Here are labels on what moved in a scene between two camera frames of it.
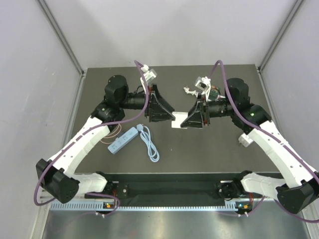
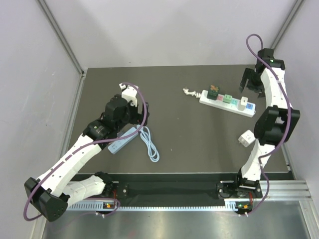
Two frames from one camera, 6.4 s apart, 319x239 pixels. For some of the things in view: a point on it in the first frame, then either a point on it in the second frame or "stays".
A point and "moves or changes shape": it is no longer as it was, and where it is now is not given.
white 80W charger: x=180 y=117 moves or changes shape
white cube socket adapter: x=245 y=140 stays
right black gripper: x=195 y=116 → x=248 y=74
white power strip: x=122 y=140 stays
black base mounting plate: x=168 y=188 stays
